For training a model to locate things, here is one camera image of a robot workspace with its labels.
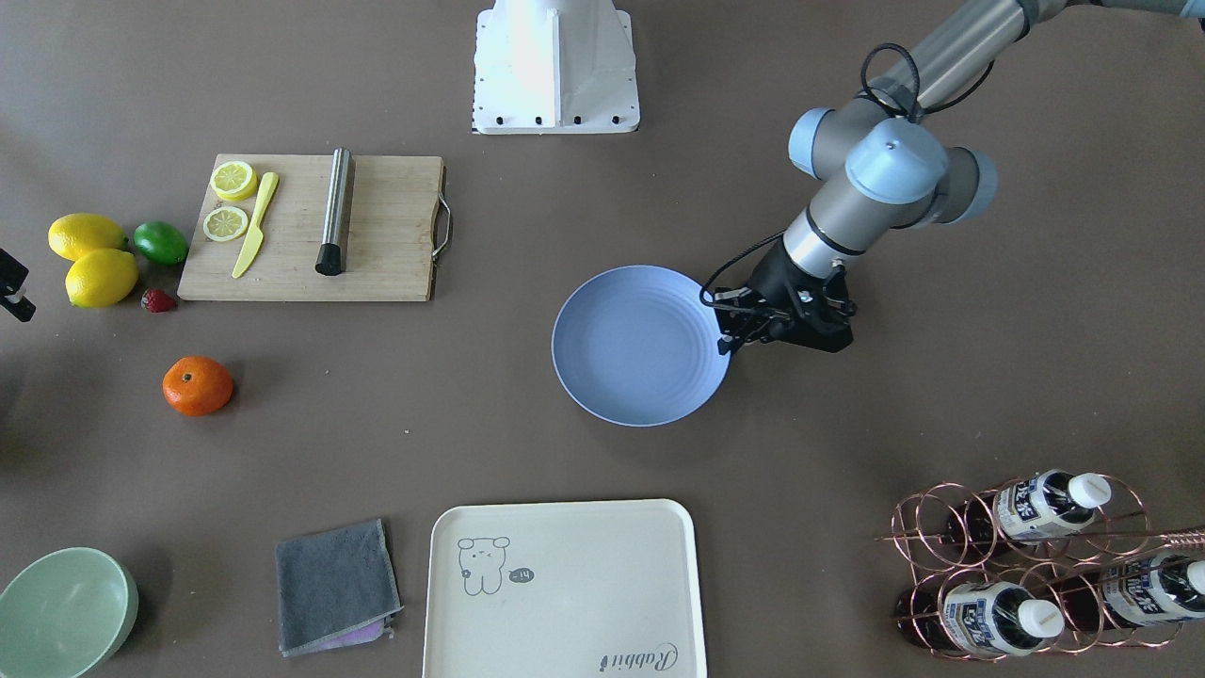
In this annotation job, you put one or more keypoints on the whole lemon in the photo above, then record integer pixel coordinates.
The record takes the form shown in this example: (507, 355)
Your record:
(102, 277)
(77, 234)

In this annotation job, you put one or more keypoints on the bamboo cutting board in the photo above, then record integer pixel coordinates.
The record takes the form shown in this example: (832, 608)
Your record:
(389, 245)

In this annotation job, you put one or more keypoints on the lemon slice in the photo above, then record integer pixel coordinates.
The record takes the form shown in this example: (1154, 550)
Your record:
(225, 224)
(234, 181)

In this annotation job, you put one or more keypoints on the orange fruit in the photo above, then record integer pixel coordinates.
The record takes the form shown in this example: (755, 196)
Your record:
(197, 385)

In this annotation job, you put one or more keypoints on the lower lemon slice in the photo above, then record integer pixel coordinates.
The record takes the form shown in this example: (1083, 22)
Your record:
(234, 181)

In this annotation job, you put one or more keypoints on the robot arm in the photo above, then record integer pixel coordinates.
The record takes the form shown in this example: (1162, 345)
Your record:
(880, 169)

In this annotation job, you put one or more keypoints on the green lime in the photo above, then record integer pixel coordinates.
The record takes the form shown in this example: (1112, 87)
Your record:
(160, 242)

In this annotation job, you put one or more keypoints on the lower whole lemon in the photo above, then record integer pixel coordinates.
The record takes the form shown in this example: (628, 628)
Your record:
(77, 234)

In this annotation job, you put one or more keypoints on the blue round plate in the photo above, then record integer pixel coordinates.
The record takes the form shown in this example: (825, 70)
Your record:
(635, 346)

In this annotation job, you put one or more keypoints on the drink bottle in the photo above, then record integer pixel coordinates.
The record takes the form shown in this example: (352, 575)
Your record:
(979, 620)
(1165, 589)
(1049, 506)

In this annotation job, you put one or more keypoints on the cream rabbit tray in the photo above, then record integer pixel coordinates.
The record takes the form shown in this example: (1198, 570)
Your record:
(565, 589)

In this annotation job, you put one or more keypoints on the yellow plastic knife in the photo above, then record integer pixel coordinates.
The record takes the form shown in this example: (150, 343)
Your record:
(254, 237)

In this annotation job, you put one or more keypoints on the steel muddler black tip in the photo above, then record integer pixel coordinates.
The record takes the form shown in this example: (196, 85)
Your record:
(333, 249)

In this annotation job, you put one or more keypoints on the upper lemon slice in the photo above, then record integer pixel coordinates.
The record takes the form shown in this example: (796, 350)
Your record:
(225, 224)

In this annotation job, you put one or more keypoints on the rear drink bottle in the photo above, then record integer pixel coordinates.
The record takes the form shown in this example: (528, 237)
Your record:
(1049, 506)
(1165, 589)

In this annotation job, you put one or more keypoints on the red strawberry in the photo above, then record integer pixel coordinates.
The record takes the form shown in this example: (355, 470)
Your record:
(157, 301)

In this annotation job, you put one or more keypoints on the upper whole lemon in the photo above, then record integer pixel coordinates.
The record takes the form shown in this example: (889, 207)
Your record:
(102, 277)

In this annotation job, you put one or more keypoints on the copper wire bottle rack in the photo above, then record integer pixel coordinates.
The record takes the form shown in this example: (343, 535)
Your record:
(1052, 563)

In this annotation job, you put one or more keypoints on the green bowl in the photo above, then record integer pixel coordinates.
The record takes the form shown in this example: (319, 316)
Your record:
(66, 614)

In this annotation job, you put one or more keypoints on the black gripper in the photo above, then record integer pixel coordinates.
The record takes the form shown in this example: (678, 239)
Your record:
(776, 274)

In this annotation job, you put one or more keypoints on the grey folded cloth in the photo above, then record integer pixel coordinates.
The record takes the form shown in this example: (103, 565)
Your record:
(335, 588)

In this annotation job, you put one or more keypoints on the front drink bottle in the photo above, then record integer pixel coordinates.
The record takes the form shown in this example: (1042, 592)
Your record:
(979, 620)

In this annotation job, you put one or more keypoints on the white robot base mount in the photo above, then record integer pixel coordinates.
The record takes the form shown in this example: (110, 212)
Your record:
(554, 68)

